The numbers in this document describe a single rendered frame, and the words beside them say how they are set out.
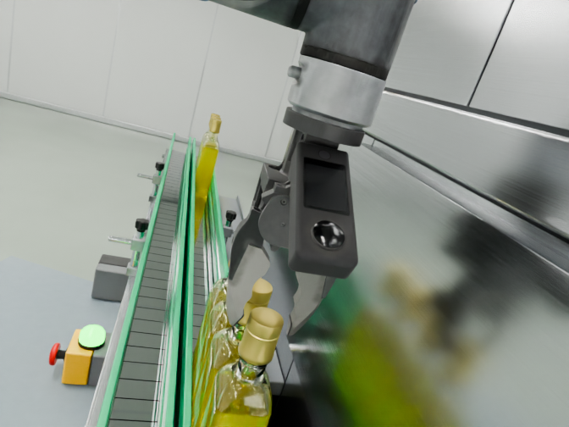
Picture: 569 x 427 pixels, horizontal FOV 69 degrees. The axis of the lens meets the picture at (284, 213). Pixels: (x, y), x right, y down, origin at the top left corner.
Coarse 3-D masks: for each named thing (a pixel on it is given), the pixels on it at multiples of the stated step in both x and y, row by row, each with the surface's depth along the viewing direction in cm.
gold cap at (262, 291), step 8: (264, 280) 46; (256, 288) 44; (264, 288) 45; (272, 288) 45; (256, 296) 44; (264, 296) 44; (248, 304) 44; (256, 304) 44; (264, 304) 45; (248, 312) 44; (240, 320) 45
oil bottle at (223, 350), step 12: (216, 336) 48; (228, 336) 47; (216, 348) 46; (228, 348) 45; (216, 360) 45; (228, 360) 45; (204, 372) 49; (216, 372) 45; (204, 384) 48; (204, 396) 47; (192, 408) 52; (204, 408) 47; (192, 420) 50
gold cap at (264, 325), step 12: (252, 312) 40; (264, 312) 40; (276, 312) 41; (252, 324) 39; (264, 324) 38; (276, 324) 39; (252, 336) 39; (264, 336) 39; (276, 336) 39; (240, 348) 40; (252, 348) 39; (264, 348) 39; (252, 360) 39; (264, 360) 40
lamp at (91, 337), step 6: (96, 324) 77; (84, 330) 75; (90, 330) 75; (96, 330) 75; (102, 330) 76; (84, 336) 74; (90, 336) 74; (96, 336) 74; (102, 336) 76; (78, 342) 75; (84, 342) 74; (90, 342) 74; (96, 342) 74; (102, 342) 76; (84, 348) 74; (90, 348) 74; (96, 348) 75
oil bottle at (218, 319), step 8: (216, 304) 53; (224, 304) 52; (216, 312) 52; (224, 312) 51; (208, 320) 54; (216, 320) 51; (224, 320) 50; (208, 328) 53; (216, 328) 50; (208, 336) 52; (208, 344) 51; (200, 352) 56; (200, 360) 54; (200, 368) 53; (192, 376) 58; (200, 376) 52; (192, 384) 56; (192, 392) 55; (192, 400) 54
